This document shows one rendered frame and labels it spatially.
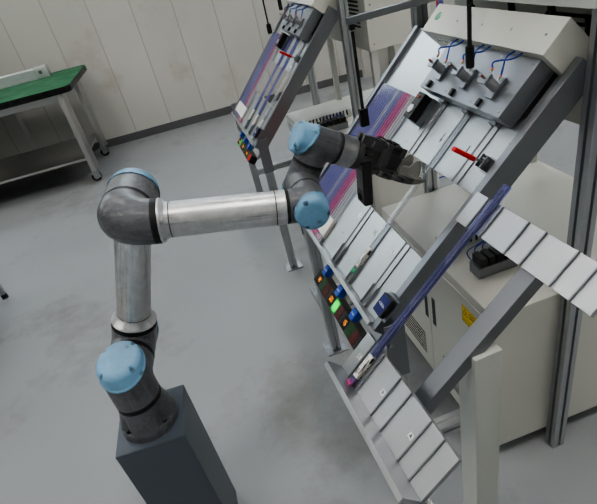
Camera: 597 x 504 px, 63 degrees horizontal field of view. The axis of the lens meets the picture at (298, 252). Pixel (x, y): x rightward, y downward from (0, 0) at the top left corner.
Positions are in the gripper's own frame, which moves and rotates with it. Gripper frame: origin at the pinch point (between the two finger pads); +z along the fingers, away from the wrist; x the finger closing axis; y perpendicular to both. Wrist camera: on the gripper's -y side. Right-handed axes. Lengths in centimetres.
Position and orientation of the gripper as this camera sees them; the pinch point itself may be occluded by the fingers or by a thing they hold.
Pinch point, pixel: (417, 181)
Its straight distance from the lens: 128.4
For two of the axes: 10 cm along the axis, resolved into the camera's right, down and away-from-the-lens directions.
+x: -2.7, -4.8, 8.4
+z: 9.0, 1.8, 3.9
